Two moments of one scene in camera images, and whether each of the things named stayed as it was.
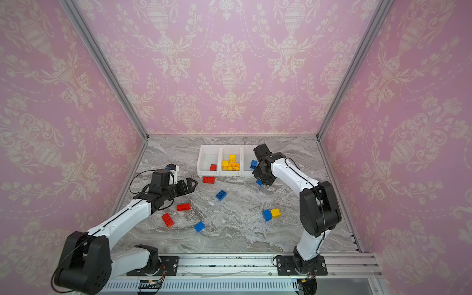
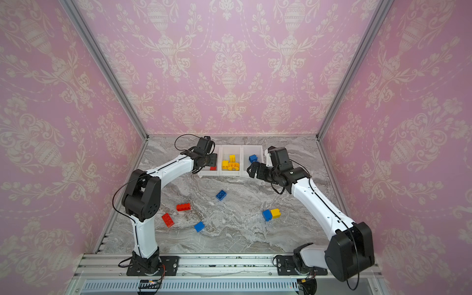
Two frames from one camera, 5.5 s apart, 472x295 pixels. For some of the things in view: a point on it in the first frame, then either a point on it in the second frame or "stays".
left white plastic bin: (208, 160) stays
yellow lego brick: (233, 166) stays
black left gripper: (184, 191) to (213, 160)
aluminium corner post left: (106, 67) stays
